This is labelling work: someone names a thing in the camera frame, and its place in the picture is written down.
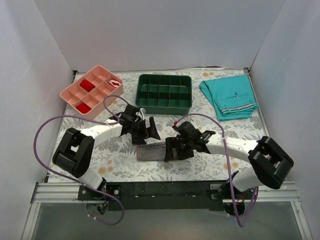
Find grey striped underwear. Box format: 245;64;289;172
136;142;166;162

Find teal shorts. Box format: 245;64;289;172
199;75;259;121

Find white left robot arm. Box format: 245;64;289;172
52;104;161;200

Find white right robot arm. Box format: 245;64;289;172
164;121;294;199

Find red white rolled cloth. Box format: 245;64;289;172
108;79;122;88

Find green divided storage box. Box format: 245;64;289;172
135;74;193;116

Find pink divided storage box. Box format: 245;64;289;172
60;65;124;120

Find red rolled cloth lower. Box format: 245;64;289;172
76;103;91;114

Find red rolled cloth upper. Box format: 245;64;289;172
79;79;96;92

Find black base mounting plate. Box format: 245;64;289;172
76;179;258;212

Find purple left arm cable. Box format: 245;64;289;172
33;94;145;226

